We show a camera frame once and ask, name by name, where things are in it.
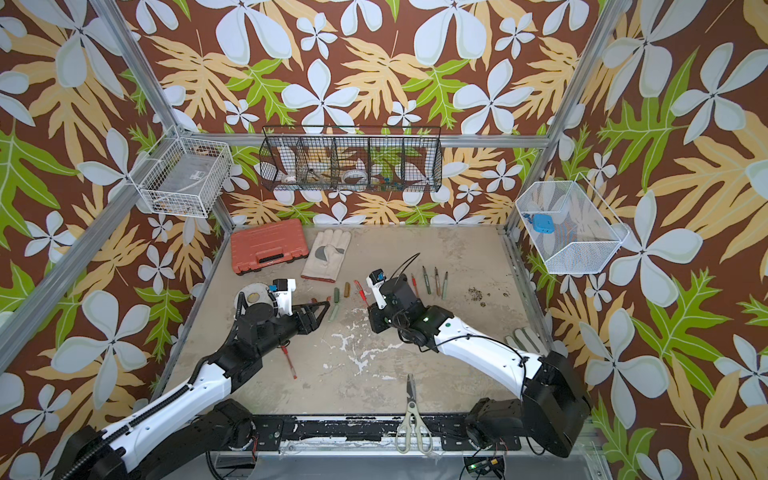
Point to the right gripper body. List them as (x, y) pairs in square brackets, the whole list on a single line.
[(382, 319)]

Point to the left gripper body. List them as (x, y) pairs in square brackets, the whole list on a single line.
[(284, 329)]

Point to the light green pen cap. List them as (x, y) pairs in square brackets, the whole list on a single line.
[(334, 312)]

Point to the brown orange pen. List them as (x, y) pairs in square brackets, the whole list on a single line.
[(438, 286)]

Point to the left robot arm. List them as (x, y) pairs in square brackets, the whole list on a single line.
[(198, 415)]

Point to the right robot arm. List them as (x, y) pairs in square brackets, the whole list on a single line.
[(550, 406)]

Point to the white tape roll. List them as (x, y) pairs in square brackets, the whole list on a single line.
[(254, 293)]

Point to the beige work glove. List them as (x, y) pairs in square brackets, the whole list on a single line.
[(327, 255)]

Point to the red plastic tool case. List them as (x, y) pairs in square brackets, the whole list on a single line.
[(270, 244)]

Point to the grey striped work glove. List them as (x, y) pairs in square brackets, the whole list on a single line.
[(526, 339)]

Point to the blue object in basket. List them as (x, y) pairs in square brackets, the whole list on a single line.
[(542, 223)]

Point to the white mesh basket right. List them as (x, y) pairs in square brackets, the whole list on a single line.
[(588, 232)]

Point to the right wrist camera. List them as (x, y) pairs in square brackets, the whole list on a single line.
[(375, 281)]

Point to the white-handled scissors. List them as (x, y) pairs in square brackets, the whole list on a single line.
[(412, 430)]

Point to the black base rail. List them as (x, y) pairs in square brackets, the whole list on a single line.
[(448, 432)]

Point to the black wire basket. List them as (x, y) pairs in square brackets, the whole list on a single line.
[(358, 159)]

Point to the white wire basket left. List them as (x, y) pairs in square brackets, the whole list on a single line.
[(182, 174)]

